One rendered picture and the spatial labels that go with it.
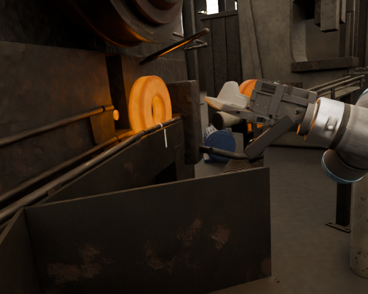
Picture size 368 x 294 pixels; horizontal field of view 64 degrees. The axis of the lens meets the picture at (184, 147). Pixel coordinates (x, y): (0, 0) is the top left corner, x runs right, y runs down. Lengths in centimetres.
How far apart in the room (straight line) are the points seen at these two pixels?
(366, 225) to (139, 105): 99
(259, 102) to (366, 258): 93
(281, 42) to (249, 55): 35
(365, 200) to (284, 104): 75
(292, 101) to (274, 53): 269
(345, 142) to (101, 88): 47
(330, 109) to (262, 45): 276
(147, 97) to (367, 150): 42
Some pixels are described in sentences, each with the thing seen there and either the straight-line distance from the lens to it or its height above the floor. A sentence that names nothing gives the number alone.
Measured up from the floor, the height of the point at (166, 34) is 90.
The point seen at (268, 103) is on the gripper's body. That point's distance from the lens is 59.
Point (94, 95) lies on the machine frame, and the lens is 60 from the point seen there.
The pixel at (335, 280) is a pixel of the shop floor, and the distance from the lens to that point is 138.
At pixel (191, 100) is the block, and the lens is 81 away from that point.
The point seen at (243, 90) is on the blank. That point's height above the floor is 75.
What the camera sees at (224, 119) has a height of 67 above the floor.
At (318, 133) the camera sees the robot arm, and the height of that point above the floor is 69.
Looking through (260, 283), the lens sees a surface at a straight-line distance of 31.
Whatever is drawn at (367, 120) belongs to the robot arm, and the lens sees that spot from 60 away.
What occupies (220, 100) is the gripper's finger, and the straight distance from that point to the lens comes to 61.
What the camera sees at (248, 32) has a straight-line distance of 336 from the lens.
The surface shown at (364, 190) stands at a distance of 126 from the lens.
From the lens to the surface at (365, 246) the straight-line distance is 135.
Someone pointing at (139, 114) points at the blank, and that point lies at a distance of 61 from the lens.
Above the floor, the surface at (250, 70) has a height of 85.
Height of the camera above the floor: 80
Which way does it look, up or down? 13 degrees down
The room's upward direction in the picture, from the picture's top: 5 degrees counter-clockwise
